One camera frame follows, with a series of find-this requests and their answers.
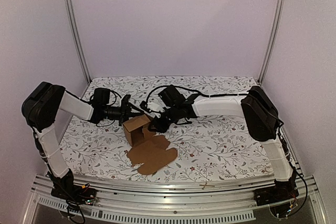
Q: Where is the aluminium front rail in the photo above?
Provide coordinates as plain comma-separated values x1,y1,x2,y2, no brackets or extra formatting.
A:
25,174,326,224

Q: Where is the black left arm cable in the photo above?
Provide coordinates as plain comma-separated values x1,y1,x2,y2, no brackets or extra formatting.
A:
90,90,119,127

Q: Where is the floral patterned table mat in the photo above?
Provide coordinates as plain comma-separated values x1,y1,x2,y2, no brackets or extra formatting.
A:
60,76,273,184

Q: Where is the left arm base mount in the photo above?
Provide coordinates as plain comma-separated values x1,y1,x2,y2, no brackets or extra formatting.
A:
51,181,97,205

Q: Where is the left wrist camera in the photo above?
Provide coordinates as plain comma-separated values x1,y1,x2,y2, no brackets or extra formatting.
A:
120,94,131,110

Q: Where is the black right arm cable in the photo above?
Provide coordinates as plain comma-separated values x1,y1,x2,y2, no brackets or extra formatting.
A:
145,85,250,104

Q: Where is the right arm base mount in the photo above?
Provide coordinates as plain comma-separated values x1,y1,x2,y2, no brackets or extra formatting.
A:
253,181,299,206

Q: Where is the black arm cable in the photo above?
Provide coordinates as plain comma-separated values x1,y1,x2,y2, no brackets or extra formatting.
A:
90,90,119,127
145,85,250,104

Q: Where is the brown cardboard box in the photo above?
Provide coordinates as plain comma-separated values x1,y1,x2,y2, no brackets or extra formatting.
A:
122,115,178,175

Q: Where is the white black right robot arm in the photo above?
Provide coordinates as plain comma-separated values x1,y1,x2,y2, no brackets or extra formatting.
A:
149,85,297,201

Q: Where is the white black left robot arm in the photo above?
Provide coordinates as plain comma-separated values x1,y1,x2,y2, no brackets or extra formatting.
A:
22,82,143,200

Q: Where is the left aluminium frame post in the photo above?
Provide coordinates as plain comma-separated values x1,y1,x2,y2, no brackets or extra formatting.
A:
64,0,92,84

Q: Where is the right aluminium frame post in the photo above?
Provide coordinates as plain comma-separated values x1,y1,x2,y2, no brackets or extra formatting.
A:
257,0,285,86

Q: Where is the aluminium frame post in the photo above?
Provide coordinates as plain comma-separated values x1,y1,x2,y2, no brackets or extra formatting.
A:
64,0,92,84
257,0,285,86

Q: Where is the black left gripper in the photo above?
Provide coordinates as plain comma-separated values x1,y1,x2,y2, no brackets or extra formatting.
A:
102,101,145,126

